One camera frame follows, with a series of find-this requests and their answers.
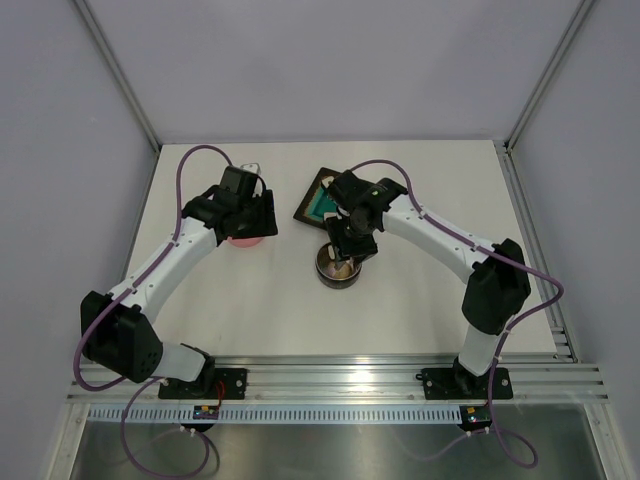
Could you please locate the purple cable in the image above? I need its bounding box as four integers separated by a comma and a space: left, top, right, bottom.
349, 159, 564, 467
73, 144, 236, 475

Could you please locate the frame post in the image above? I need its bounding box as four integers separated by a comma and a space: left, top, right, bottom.
69, 0, 162, 157
503, 0, 599, 155

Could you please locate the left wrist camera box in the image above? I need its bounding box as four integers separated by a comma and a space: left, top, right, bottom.
240, 162, 261, 176

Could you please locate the round cream steamed bun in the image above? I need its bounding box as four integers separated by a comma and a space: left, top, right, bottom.
329, 263, 353, 280

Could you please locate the left small circuit board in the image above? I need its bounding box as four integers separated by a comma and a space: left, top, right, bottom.
193, 405, 219, 421

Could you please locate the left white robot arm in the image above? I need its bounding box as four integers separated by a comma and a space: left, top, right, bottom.
74, 164, 278, 398

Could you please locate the right frame post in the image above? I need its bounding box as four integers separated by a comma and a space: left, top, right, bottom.
503, 0, 599, 155

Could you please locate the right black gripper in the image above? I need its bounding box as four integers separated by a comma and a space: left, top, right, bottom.
325, 212, 379, 269

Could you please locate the left frame post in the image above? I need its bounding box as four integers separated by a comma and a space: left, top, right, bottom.
69, 0, 162, 157

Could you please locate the aluminium front rail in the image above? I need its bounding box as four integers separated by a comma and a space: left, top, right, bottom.
64, 353, 611, 405

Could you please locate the right small circuit board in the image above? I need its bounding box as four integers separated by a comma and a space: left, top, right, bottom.
459, 406, 492, 432

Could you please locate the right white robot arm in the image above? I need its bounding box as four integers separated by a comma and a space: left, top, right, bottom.
321, 170, 531, 398

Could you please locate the small circuit board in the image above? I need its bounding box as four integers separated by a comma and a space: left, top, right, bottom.
193, 405, 219, 421
459, 406, 492, 432

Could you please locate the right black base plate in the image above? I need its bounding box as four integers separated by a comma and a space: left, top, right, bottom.
415, 367, 514, 401

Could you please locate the pink lunch box lid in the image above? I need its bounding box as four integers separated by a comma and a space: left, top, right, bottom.
228, 237, 264, 249

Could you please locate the round steel lunch box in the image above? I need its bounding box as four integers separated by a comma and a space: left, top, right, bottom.
314, 243, 361, 290

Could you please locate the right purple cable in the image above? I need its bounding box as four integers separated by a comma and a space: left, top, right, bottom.
349, 159, 564, 467

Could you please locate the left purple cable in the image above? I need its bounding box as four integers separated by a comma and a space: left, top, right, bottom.
73, 144, 236, 475

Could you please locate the aluminium rail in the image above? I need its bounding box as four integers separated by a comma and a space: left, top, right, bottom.
493, 141, 582, 363
64, 353, 611, 405

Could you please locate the black teal square plate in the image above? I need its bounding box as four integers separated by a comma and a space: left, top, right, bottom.
293, 167, 339, 231

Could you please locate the right side aluminium rail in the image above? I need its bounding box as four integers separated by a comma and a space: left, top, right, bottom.
493, 141, 582, 363

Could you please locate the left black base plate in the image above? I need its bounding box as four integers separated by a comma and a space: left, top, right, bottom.
158, 367, 248, 400

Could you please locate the white sushi dark centre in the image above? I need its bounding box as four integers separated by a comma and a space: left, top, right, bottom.
323, 212, 344, 222

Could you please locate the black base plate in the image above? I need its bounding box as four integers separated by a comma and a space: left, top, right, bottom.
158, 367, 248, 400
415, 367, 514, 401

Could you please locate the white slotted cable duct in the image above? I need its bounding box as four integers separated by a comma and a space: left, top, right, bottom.
88, 404, 461, 425

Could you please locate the white sushi green centre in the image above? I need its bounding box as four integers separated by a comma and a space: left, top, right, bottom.
321, 176, 334, 189

